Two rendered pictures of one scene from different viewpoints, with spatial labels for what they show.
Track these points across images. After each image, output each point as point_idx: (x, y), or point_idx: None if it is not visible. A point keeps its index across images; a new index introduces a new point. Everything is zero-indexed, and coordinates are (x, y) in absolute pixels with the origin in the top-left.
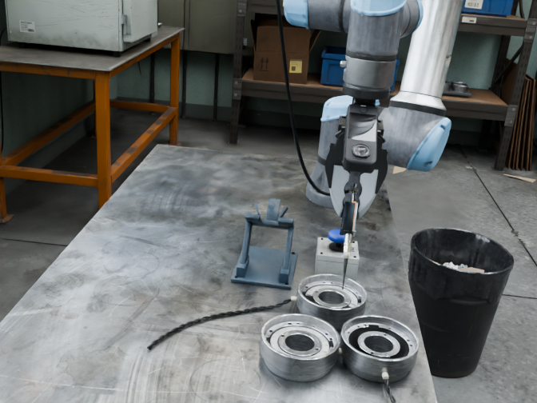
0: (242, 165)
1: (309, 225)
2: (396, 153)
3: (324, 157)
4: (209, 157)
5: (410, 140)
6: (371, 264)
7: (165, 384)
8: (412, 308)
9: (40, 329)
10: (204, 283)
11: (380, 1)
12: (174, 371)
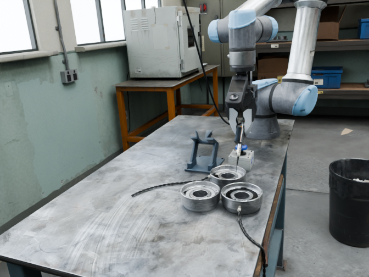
0: (217, 122)
1: None
2: (285, 106)
3: None
4: (201, 119)
5: (291, 98)
6: (263, 163)
7: (132, 210)
8: (276, 183)
9: (89, 187)
10: (171, 171)
11: (239, 21)
12: (139, 205)
